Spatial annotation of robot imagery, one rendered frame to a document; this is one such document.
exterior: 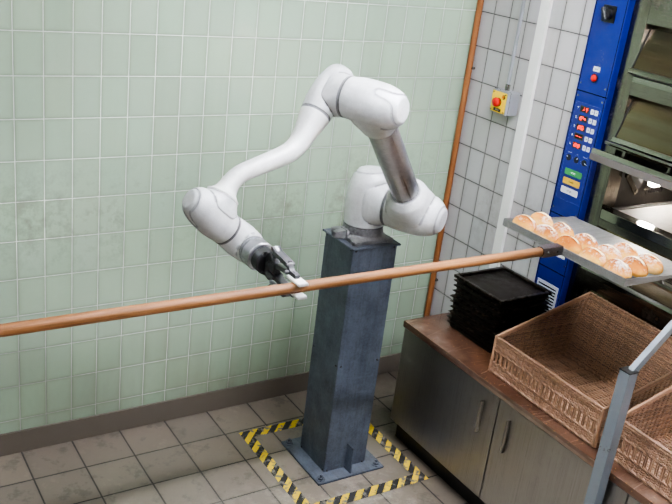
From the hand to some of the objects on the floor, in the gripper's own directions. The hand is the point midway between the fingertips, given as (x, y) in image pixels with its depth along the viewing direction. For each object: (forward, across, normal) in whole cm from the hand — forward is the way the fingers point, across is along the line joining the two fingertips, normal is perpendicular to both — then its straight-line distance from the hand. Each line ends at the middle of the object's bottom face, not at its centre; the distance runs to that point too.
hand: (296, 286), depth 232 cm
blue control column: (-45, +120, -248) cm, 280 cm away
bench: (+49, +119, -127) cm, 181 cm away
